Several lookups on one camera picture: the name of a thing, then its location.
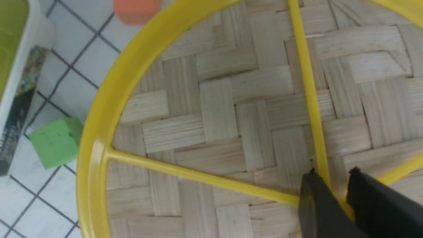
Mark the white grid tablecloth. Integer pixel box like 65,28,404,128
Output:
0,0,175,238

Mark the green foam cube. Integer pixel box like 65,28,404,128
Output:
28,117,83,170

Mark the green lidded white box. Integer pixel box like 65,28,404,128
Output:
0,0,56,177

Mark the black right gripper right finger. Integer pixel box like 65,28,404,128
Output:
347,167,423,238

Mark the orange foam cube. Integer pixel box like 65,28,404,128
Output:
113,0,162,25

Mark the yellow woven bamboo steamer lid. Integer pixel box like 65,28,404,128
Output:
76,0,422,238

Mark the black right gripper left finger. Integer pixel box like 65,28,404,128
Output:
298,169,367,238

